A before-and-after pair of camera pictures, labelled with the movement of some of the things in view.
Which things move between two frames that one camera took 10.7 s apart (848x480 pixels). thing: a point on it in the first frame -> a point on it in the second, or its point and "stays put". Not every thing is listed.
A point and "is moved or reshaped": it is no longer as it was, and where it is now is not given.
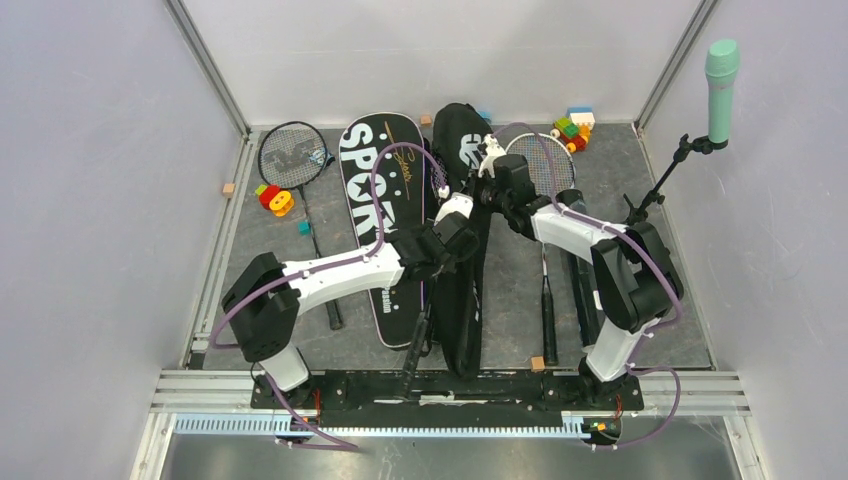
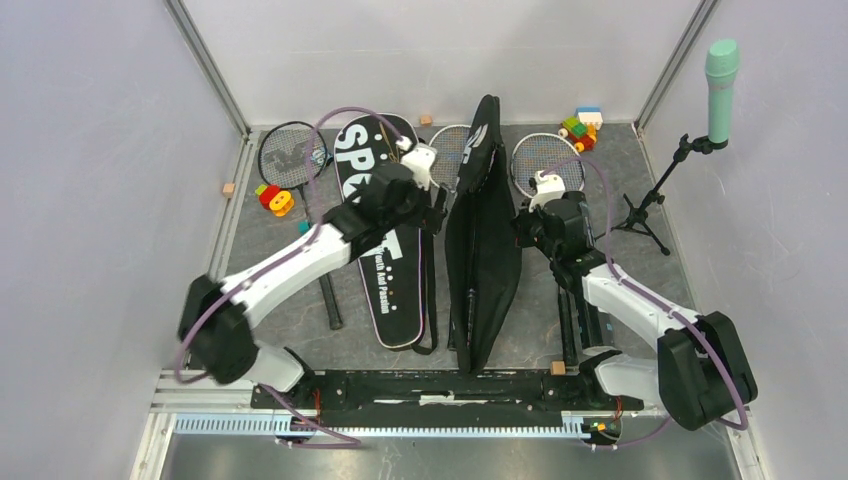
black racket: [283, 161] stays put
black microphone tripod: [701, 144] stays put
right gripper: [485, 177] -> [519, 224]
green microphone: [722, 63] stays put
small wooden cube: [537, 364] -> [558, 368]
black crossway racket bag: [462, 129] is moved or reshaped
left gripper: [451, 264] -> [427, 216]
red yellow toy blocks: [272, 197] stays put
